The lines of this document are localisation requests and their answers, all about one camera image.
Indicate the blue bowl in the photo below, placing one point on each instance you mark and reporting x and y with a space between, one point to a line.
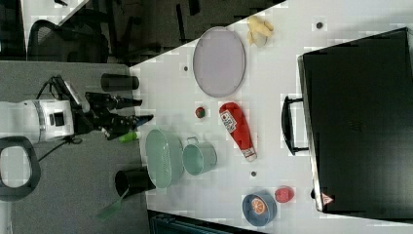
255 219

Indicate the green marker object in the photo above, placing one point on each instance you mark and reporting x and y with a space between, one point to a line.
129 137

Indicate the red plush ketchup bottle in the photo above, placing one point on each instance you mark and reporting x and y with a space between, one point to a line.
234 121

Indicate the yellow plush banana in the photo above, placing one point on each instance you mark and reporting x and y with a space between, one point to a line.
259 31

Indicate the green perforated strainer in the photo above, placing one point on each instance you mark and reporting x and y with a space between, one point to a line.
164 158

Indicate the orange slice toy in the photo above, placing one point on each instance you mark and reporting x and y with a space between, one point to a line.
258 206

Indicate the small dark strawberry toy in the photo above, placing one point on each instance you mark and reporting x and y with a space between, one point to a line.
200 112

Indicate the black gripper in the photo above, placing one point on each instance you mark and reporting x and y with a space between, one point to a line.
95 115

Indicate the black cylinder post upper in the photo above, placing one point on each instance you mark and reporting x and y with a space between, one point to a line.
118 82

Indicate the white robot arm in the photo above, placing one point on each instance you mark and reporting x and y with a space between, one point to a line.
41 120

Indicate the grey round plate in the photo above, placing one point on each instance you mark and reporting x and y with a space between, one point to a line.
219 62

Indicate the black office chair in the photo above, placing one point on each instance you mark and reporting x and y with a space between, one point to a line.
50 42

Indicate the red strawberry toy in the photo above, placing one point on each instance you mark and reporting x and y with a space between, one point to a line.
284 194

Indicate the black toaster oven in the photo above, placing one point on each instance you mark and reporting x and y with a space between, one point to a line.
358 109

